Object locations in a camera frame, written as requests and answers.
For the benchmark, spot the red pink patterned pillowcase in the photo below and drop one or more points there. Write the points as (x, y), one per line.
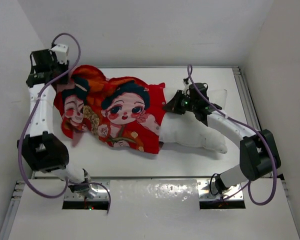
(119, 111)

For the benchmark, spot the aluminium frame rail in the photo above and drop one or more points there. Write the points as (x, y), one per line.
(12, 210)
(246, 99)

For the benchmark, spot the white pillow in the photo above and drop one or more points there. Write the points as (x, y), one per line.
(186, 130)

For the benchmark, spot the aluminium frame rail left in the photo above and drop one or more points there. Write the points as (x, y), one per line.
(12, 210)

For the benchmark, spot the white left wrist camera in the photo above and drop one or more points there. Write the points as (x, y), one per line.
(61, 52)

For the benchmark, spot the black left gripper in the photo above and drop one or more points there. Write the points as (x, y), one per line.
(64, 80)

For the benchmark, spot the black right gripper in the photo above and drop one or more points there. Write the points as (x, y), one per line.
(179, 103)

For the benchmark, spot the white front cover board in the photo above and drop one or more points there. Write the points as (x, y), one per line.
(153, 210)

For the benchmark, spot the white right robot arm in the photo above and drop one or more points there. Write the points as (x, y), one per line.
(258, 153)

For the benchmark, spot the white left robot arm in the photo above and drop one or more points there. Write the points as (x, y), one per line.
(40, 147)

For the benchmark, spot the aluminium frame rail right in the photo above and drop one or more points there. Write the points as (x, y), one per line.
(246, 99)

